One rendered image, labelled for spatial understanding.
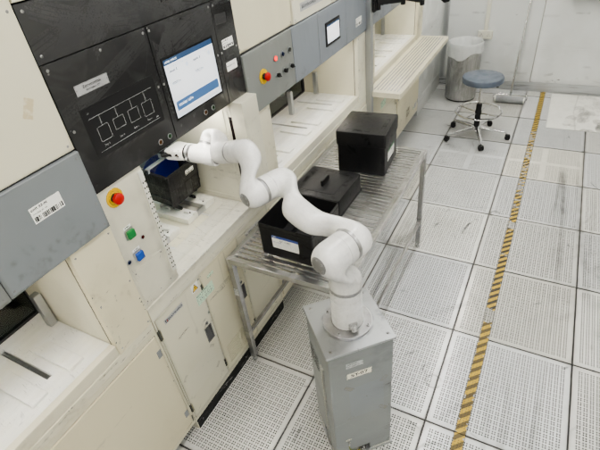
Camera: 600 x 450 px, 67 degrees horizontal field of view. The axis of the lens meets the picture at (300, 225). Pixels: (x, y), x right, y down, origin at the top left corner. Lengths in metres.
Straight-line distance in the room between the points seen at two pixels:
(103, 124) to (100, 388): 0.93
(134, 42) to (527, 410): 2.30
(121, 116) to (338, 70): 2.09
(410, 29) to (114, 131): 3.62
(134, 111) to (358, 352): 1.14
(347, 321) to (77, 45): 1.24
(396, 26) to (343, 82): 1.50
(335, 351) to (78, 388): 0.89
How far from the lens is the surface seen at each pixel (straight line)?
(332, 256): 1.44
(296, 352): 2.67
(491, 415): 2.52
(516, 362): 2.73
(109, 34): 1.57
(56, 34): 1.46
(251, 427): 2.46
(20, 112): 1.40
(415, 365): 2.61
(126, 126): 1.61
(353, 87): 3.40
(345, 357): 1.72
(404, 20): 4.76
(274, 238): 2.02
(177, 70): 1.77
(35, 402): 1.79
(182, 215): 2.26
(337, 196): 2.26
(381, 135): 2.49
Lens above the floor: 2.11
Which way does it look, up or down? 37 degrees down
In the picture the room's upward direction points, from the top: 7 degrees counter-clockwise
